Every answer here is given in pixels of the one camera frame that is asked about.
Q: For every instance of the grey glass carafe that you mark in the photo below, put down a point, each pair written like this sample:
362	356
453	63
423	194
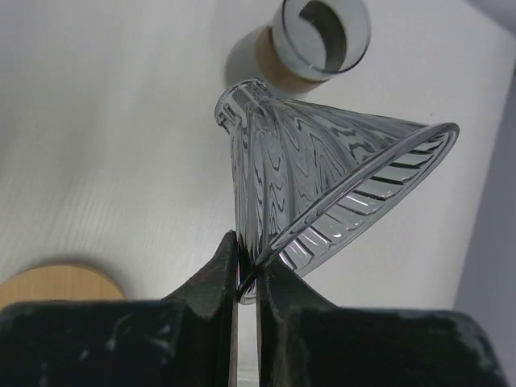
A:
303	46

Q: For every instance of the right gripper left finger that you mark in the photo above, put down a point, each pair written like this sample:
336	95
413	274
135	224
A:
185	339

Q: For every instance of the smoked glass dripper cone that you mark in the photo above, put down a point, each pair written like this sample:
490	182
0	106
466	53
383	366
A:
309	179

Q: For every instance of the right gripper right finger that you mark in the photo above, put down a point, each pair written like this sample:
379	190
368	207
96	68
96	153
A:
305	340

